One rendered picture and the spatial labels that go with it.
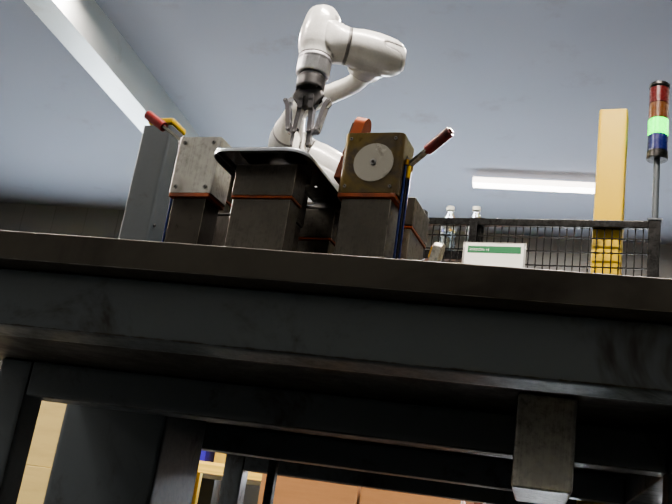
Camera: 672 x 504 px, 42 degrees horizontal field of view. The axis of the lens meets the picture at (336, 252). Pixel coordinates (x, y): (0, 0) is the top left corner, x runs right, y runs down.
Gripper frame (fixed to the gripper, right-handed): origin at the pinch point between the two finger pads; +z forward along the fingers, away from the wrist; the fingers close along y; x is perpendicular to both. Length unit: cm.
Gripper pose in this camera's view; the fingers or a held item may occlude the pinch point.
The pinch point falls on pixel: (299, 146)
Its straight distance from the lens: 227.0
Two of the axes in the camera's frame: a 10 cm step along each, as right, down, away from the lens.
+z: -1.4, 9.3, -3.4
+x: -2.3, -3.7, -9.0
